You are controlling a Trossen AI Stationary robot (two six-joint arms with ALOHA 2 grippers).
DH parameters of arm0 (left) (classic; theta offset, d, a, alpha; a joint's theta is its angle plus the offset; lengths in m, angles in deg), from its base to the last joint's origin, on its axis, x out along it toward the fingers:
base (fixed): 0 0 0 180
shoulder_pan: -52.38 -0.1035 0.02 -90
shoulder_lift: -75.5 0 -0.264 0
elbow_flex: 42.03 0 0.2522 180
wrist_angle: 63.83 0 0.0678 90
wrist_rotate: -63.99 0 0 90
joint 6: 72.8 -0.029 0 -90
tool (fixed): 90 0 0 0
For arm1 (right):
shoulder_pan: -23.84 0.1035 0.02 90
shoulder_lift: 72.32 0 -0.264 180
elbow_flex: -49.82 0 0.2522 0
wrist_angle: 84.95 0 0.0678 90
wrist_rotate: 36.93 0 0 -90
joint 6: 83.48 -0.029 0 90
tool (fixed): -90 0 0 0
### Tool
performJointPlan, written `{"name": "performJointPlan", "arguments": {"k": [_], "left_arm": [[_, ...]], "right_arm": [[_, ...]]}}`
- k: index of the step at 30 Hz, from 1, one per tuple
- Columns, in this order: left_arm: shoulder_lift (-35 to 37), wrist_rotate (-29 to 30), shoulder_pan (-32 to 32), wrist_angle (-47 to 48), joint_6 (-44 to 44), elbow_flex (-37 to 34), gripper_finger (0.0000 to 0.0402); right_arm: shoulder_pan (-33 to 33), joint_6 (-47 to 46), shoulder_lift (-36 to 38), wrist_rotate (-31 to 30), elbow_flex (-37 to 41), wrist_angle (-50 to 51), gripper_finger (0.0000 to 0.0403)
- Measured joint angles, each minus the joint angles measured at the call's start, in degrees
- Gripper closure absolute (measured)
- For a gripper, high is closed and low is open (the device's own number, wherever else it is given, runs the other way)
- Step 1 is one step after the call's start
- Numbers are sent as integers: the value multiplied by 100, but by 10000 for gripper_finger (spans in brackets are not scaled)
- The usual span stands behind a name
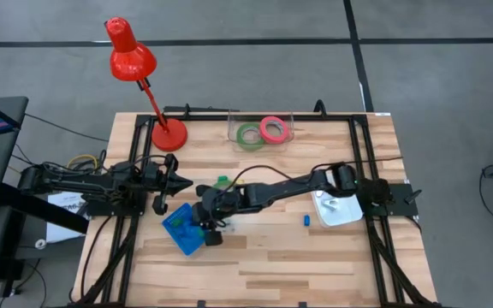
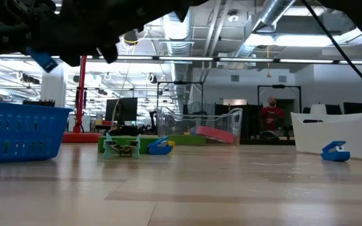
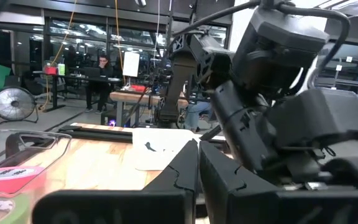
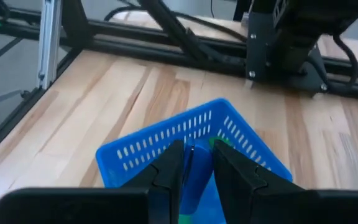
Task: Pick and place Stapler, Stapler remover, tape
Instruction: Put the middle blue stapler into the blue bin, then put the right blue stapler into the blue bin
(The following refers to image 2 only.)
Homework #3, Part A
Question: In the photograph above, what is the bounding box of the large green tape roll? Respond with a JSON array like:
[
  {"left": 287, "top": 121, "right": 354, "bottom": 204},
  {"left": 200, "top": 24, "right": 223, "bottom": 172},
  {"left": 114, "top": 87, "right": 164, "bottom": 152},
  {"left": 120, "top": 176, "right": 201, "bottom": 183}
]
[{"left": 98, "top": 135, "right": 162, "bottom": 155}]

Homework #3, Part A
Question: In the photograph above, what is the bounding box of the red desk lamp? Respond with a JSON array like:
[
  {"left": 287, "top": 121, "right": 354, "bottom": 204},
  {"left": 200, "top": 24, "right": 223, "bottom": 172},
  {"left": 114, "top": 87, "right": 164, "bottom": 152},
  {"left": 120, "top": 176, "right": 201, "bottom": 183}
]
[{"left": 62, "top": 55, "right": 102, "bottom": 144}]

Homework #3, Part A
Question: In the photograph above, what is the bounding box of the person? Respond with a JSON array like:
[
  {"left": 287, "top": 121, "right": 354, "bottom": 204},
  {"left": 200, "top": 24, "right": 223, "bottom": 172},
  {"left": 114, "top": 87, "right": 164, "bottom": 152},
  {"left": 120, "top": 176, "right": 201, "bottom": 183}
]
[{"left": 259, "top": 95, "right": 286, "bottom": 132}]

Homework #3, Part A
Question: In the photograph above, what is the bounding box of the silver slanted ventilation duct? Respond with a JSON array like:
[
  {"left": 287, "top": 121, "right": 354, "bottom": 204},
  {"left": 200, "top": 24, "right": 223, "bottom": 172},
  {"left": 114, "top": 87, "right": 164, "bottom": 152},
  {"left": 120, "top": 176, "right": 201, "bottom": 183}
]
[{"left": 233, "top": 0, "right": 297, "bottom": 59}]

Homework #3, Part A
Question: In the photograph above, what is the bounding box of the clear plastic bin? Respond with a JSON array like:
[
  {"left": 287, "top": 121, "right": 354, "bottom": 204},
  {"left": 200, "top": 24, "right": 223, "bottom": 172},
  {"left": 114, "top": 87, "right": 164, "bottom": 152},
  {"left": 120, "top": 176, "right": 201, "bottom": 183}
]
[{"left": 155, "top": 106, "right": 243, "bottom": 146}]

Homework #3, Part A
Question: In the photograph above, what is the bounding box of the white rounded seat back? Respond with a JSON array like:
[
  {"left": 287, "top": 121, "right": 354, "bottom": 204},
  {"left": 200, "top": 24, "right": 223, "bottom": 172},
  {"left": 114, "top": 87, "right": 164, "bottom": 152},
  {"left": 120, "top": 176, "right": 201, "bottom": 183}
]
[{"left": 309, "top": 104, "right": 327, "bottom": 116}]

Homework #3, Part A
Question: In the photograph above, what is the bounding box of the black computer monitor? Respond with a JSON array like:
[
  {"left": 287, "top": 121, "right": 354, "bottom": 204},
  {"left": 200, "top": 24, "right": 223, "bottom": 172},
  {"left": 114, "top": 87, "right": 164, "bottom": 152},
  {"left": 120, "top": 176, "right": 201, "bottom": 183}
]
[{"left": 105, "top": 97, "right": 138, "bottom": 122}]

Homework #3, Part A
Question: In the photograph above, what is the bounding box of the black ridged box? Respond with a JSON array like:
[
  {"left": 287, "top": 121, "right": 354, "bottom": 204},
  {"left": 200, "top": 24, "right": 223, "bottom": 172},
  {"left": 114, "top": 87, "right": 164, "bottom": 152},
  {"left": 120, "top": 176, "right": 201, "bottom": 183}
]
[{"left": 23, "top": 100, "right": 56, "bottom": 109}]

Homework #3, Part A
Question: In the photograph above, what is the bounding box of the black ceiling-mounted device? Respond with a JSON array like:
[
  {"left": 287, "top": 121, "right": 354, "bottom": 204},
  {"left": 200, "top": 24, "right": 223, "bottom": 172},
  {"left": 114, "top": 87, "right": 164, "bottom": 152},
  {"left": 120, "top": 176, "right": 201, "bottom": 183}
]
[{"left": 123, "top": 30, "right": 140, "bottom": 46}]

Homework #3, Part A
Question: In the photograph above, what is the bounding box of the silver corrugated ventilation duct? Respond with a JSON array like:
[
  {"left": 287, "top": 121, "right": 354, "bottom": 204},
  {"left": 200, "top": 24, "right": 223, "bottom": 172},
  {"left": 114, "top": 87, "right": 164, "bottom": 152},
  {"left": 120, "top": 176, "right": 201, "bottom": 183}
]
[{"left": 162, "top": 9, "right": 195, "bottom": 110}]

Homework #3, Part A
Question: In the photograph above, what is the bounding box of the dark desk monitor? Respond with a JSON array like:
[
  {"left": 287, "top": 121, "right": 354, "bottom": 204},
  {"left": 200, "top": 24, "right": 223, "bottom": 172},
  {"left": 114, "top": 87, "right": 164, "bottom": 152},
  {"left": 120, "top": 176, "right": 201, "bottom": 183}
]
[
  {"left": 343, "top": 102, "right": 362, "bottom": 115},
  {"left": 302, "top": 104, "right": 343, "bottom": 116}
]

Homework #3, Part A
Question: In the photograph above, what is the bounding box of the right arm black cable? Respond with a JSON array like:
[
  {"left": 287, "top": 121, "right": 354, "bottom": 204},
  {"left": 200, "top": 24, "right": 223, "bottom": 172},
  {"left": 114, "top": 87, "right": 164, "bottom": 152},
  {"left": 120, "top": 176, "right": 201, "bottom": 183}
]
[{"left": 300, "top": 0, "right": 362, "bottom": 100}]

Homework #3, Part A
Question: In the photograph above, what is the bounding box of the white plastic bin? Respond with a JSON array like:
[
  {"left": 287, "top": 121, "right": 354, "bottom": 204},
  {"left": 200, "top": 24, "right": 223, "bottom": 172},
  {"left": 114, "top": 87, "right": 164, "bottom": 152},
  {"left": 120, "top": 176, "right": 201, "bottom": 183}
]
[{"left": 290, "top": 99, "right": 362, "bottom": 163}]

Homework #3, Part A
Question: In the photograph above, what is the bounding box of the blue mini stapler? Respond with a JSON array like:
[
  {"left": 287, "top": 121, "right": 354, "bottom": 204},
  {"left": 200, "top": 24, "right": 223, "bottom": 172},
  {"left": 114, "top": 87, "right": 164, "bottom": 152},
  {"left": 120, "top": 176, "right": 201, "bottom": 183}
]
[
  {"left": 321, "top": 141, "right": 351, "bottom": 163},
  {"left": 146, "top": 136, "right": 173, "bottom": 156},
  {"left": 25, "top": 46, "right": 59, "bottom": 73}
]

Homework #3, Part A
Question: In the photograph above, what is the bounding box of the blue plastic basket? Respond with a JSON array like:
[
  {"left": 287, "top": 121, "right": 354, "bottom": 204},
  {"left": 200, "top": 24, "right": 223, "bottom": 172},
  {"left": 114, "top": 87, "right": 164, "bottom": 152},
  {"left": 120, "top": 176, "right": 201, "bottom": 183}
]
[{"left": 0, "top": 100, "right": 74, "bottom": 164}]

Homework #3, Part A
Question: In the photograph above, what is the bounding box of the black metal gantry frame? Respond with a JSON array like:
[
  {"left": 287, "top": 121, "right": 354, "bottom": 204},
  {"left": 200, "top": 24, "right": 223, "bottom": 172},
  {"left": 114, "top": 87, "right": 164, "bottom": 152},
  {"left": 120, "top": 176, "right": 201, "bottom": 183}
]
[
  {"left": 257, "top": 83, "right": 302, "bottom": 106},
  {"left": 156, "top": 80, "right": 204, "bottom": 109}
]

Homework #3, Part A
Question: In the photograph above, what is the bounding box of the yellow hanging cord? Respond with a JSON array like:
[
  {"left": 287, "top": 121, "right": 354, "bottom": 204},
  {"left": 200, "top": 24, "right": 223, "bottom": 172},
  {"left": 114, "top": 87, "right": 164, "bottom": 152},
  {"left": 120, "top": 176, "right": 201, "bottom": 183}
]
[{"left": 265, "top": 46, "right": 272, "bottom": 78}]

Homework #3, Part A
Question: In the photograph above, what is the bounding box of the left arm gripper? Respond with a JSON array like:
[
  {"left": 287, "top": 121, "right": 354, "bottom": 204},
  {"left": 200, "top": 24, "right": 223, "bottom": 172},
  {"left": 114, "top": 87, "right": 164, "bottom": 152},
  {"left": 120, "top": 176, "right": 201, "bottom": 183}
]
[{"left": 0, "top": 0, "right": 59, "bottom": 67}]

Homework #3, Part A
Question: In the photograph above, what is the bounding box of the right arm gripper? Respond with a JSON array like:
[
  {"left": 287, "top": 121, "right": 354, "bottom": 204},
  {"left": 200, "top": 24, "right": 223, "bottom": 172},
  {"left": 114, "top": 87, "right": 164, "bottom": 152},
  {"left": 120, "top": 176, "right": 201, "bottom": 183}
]
[{"left": 30, "top": 0, "right": 209, "bottom": 67}]

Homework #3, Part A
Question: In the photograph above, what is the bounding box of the white building column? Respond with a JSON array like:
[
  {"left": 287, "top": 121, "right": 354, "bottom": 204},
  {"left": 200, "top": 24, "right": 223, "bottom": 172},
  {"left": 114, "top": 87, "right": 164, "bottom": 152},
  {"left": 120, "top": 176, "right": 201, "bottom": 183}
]
[{"left": 40, "top": 64, "right": 68, "bottom": 109}]

